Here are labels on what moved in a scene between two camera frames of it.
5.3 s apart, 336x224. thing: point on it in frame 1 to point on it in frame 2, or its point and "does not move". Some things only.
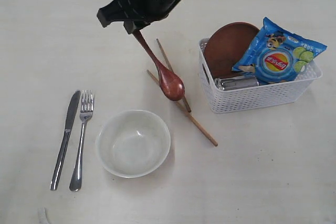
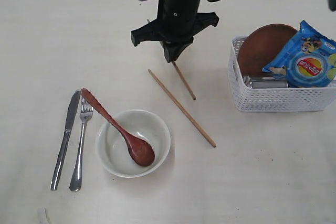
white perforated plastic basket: (223, 102) to (274, 99)
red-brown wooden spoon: (170, 85) to (139, 149)
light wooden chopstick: (208, 135) does not move
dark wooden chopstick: (170, 68) to (192, 96)
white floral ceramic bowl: (132, 143) does not move
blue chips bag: (277, 55) to (307, 59)
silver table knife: (59, 162) does not move
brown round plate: (226, 44) to (260, 45)
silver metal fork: (86, 109) does not move
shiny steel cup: (224, 84) to (265, 83)
